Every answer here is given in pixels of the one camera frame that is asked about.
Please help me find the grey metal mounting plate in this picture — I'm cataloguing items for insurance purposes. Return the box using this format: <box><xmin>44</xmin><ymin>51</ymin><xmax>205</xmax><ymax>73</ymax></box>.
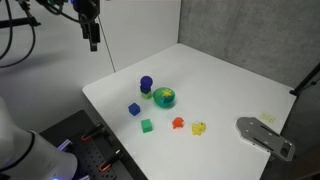
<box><xmin>235</xmin><ymin>116</ymin><xmax>296</xmax><ymax>163</ymax></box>

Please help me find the black perforated breadboard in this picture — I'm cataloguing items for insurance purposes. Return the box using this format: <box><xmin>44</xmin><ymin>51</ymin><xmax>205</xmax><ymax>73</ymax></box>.
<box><xmin>39</xmin><ymin>109</ymin><xmax>148</xmax><ymax>180</ymax></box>

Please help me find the black cable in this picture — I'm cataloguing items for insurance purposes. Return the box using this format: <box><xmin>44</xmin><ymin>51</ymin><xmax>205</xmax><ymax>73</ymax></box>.
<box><xmin>0</xmin><ymin>0</ymin><xmax>14</xmax><ymax>61</ymax></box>
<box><xmin>0</xmin><ymin>24</ymin><xmax>37</xmax><ymax>69</ymax></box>

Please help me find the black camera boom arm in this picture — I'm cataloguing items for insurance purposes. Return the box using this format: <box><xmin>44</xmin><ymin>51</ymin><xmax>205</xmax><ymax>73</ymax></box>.
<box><xmin>0</xmin><ymin>0</ymin><xmax>42</xmax><ymax>30</ymax></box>

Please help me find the lime green cube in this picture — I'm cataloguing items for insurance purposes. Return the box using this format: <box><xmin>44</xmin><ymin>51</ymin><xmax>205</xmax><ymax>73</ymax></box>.
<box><xmin>140</xmin><ymin>91</ymin><xmax>153</xmax><ymax>100</ymax></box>

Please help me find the purple ball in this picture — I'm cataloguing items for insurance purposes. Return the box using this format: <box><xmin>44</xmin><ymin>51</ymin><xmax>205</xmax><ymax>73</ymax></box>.
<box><xmin>139</xmin><ymin>75</ymin><xmax>154</xmax><ymax>88</ymax></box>

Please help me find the green bowl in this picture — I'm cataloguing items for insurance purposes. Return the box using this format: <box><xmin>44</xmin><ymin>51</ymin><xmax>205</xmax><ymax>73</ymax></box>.
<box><xmin>152</xmin><ymin>86</ymin><xmax>177</xmax><ymax>110</ymax></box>

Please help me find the pale yellow label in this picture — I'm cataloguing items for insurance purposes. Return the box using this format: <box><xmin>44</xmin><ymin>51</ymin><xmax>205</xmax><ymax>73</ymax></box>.
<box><xmin>259</xmin><ymin>112</ymin><xmax>276</xmax><ymax>125</ymax></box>

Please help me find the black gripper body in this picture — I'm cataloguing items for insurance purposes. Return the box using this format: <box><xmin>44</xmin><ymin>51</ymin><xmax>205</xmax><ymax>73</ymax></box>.
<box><xmin>70</xmin><ymin>0</ymin><xmax>101</xmax><ymax>25</ymax></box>

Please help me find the teal toy piece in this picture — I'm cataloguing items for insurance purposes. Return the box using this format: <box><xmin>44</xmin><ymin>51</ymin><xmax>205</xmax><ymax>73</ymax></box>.
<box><xmin>161</xmin><ymin>95</ymin><xmax>175</xmax><ymax>104</ymax></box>

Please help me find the yellow duck toy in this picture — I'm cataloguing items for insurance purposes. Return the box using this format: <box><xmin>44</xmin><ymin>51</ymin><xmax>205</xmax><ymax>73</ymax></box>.
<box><xmin>191</xmin><ymin>121</ymin><xmax>207</xmax><ymax>137</ymax></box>

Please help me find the black orange toggle clamp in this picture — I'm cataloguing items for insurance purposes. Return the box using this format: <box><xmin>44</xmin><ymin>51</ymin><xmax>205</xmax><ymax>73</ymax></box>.
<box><xmin>99</xmin><ymin>149</ymin><xmax>123</xmax><ymax>173</ymax></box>
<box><xmin>80</xmin><ymin>122</ymin><xmax>110</xmax><ymax>142</ymax></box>

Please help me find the small dark blue cube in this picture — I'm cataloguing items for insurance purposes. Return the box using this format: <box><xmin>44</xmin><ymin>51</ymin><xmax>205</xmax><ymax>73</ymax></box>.
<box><xmin>139</xmin><ymin>85</ymin><xmax>152</xmax><ymax>95</ymax></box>

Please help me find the orange toy figure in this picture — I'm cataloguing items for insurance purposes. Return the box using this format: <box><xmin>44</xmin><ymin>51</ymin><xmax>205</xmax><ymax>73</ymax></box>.
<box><xmin>171</xmin><ymin>116</ymin><xmax>185</xmax><ymax>130</ymax></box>

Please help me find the black tripod stand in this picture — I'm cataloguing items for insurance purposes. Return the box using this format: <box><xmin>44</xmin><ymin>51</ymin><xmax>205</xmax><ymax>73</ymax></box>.
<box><xmin>289</xmin><ymin>62</ymin><xmax>320</xmax><ymax>98</ymax></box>

